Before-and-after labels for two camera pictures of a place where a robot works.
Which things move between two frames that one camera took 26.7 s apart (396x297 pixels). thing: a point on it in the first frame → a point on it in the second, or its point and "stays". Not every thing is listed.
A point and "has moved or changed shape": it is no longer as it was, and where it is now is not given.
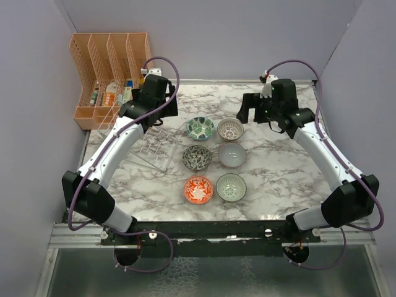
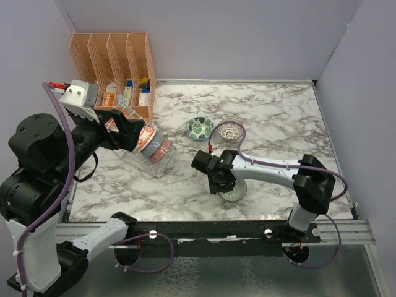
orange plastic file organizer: [109, 65] stays
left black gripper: [169, 109] → [129, 129]
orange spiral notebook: [108, 99] stays
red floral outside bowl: [197, 157] → [164, 148]
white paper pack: [111, 88] stays
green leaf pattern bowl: [200, 128] stays
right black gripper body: [270, 114] → [216, 186]
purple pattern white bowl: [230, 129] stays
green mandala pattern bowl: [231, 187] stays
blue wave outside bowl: [232, 154] has moved or changed shape
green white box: [127, 94] stays
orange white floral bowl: [198, 189] → [145, 134]
